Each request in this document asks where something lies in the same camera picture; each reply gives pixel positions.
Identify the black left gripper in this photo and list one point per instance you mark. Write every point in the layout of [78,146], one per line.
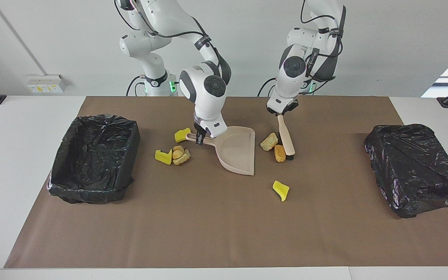
[291,105]

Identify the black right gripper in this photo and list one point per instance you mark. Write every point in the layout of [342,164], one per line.
[199,126]

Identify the plain yellow sponge piece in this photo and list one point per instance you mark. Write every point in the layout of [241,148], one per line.
[181,135]

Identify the beige hand brush black bristles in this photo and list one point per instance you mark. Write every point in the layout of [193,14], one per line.
[286,136]

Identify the pale paper ball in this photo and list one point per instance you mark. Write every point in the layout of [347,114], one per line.
[184,158]

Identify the pale ridged foam chunk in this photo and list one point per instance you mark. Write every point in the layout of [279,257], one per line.
[269,142]

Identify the yellow sponge piece green backing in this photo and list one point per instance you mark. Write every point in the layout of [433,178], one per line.
[163,157]

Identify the brown cork chunk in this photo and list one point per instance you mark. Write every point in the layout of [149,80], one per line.
[280,153]

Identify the beige plastic dustpan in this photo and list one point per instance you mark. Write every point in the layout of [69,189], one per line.
[239,151]

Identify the yellow sponge wedge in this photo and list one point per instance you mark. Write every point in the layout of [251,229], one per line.
[281,189]

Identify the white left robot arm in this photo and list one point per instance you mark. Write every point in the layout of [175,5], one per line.
[294,74]

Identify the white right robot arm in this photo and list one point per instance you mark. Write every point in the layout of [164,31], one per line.
[208,93]

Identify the open bin with black bag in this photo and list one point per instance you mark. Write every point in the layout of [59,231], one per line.
[95,155]

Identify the bin covered by black bag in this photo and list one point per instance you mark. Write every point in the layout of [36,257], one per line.
[410,167]

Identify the brown table mat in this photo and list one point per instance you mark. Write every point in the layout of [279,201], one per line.
[224,241]

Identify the white wall socket box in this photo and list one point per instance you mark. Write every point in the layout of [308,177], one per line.
[45,83]

